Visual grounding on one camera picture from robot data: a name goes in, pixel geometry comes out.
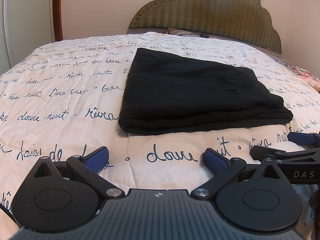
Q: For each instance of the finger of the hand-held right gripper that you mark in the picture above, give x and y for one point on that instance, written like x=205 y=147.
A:
x=270 y=153
x=302 y=138

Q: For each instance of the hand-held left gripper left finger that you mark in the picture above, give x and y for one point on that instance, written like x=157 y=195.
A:
x=96 y=158

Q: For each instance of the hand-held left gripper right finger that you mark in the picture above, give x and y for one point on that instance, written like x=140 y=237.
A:
x=216 y=160

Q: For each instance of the black pants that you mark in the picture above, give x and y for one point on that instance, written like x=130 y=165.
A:
x=187 y=92

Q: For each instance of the floral pink fabric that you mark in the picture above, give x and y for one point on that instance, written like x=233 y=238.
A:
x=300 y=72

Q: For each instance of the white quilt with blue script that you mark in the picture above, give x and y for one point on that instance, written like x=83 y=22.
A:
x=75 y=85

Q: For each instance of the pale patterned pillow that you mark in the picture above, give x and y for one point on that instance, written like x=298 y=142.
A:
x=182 y=32

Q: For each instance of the olive padded headboard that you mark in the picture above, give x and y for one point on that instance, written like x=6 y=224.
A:
x=207 y=10

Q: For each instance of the white wardrobe with wooden frame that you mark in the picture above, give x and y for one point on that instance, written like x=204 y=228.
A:
x=27 y=17

